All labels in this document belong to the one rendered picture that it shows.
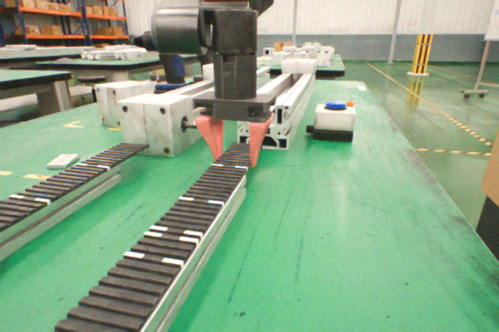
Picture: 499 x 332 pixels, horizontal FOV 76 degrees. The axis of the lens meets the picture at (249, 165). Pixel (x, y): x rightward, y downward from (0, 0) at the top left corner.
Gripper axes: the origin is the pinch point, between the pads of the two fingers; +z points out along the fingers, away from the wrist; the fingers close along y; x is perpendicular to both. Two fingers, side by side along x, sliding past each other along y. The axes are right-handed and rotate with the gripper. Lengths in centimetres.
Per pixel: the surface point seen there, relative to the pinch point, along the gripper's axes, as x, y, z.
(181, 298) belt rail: 24.4, -2.9, 2.3
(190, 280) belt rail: 22.6, -2.9, 2.2
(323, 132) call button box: -23.5, -11.7, 1.4
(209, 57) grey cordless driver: -72, 32, -10
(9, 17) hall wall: -897, 1061, -74
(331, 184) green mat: -2.0, -13.8, 3.2
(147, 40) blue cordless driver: -47, 41, -15
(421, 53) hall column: -1008, -246, 22
